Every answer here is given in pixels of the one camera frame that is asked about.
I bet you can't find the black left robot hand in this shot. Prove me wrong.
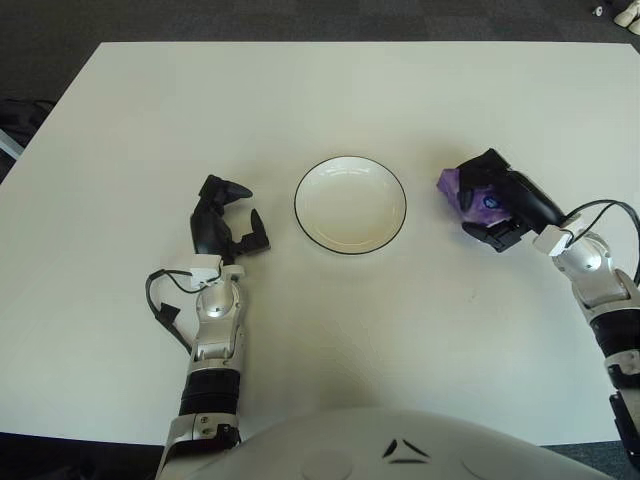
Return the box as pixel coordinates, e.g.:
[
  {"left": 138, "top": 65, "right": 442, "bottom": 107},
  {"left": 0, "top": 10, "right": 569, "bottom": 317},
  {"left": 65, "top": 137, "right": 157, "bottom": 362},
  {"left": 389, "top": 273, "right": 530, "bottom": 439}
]
[{"left": 189, "top": 173, "right": 272, "bottom": 265}]

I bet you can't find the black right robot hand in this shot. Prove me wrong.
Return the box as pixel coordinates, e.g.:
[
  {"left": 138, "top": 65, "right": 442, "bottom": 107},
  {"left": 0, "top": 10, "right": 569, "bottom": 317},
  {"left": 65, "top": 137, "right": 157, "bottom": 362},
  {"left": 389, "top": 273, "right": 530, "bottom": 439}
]
[{"left": 457, "top": 147, "right": 569, "bottom": 254}]

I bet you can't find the purple tissue paper pack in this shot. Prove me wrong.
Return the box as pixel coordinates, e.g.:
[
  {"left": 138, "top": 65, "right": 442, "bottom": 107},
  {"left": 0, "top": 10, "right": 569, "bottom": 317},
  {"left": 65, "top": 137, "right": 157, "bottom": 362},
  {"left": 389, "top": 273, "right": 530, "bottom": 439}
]
[{"left": 436, "top": 168, "right": 514, "bottom": 229}]

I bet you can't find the white plate black rim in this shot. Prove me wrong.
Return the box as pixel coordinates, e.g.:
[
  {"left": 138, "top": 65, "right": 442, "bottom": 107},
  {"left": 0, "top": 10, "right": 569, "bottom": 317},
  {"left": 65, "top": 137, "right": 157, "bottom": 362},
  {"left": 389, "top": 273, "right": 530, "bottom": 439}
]
[{"left": 293, "top": 156, "right": 408, "bottom": 256}]

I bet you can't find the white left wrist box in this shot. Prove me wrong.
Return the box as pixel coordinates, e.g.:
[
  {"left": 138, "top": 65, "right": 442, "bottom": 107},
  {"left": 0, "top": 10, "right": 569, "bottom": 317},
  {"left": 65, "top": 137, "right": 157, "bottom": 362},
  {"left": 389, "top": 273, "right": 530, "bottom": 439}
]
[{"left": 190, "top": 253, "right": 224, "bottom": 286}]

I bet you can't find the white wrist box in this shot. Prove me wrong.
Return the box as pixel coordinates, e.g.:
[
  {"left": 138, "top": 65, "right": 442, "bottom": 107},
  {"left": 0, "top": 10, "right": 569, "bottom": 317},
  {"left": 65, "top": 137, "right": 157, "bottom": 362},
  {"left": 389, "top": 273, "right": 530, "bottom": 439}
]
[
  {"left": 532, "top": 212, "right": 584, "bottom": 259},
  {"left": 190, "top": 253, "right": 224, "bottom": 286}
]

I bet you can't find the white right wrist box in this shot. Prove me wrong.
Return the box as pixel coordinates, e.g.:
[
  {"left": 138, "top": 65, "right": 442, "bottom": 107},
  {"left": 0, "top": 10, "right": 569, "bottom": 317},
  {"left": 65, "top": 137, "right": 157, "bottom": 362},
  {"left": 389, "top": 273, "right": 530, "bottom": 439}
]
[{"left": 532, "top": 212, "right": 584, "bottom": 259}]

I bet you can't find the white shoe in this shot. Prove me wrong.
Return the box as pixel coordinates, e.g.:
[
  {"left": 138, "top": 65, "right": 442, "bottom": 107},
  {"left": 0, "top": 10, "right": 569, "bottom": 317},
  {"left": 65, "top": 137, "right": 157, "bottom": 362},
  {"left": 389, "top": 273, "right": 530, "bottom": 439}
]
[{"left": 614, "top": 5, "right": 640, "bottom": 29}]

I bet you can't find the grey white furniture edge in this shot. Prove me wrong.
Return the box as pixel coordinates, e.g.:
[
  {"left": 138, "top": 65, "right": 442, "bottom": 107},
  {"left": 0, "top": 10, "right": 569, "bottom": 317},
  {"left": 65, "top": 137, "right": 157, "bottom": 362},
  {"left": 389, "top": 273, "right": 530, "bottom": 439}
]
[{"left": 0, "top": 127, "right": 26, "bottom": 161}]

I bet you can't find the black bag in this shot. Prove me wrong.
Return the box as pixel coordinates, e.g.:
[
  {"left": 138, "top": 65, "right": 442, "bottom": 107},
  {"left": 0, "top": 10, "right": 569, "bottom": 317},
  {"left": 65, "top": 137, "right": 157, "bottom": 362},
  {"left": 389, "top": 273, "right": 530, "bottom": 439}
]
[{"left": 0, "top": 98, "right": 59, "bottom": 166}]

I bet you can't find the grey robot torso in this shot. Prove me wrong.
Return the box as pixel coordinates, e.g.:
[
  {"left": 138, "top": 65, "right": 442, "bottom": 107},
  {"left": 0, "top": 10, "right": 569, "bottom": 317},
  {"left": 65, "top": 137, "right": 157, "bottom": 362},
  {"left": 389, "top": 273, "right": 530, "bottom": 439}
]
[{"left": 192, "top": 407, "right": 604, "bottom": 480}]

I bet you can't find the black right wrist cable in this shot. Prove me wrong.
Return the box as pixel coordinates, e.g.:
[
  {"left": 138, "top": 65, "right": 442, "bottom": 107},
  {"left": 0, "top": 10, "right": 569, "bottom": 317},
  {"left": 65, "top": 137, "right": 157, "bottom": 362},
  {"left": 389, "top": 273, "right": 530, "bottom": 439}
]
[{"left": 567, "top": 199, "right": 640, "bottom": 286}]

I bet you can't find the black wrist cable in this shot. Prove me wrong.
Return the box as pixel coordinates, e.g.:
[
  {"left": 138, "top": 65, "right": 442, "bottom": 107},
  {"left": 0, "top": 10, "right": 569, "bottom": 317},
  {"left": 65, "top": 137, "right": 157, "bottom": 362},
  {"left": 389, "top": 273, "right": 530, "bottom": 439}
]
[
  {"left": 145, "top": 269, "right": 194, "bottom": 351},
  {"left": 567, "top": 199, "right": 640, "bottom": 286}
]

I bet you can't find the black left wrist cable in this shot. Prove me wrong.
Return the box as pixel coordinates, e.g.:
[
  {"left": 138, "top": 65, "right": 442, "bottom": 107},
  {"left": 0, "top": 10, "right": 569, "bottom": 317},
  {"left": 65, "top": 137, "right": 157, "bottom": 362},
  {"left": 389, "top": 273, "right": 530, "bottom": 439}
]
[{"left": 145, "top": 269, "right": 194, "bottom": 351}]

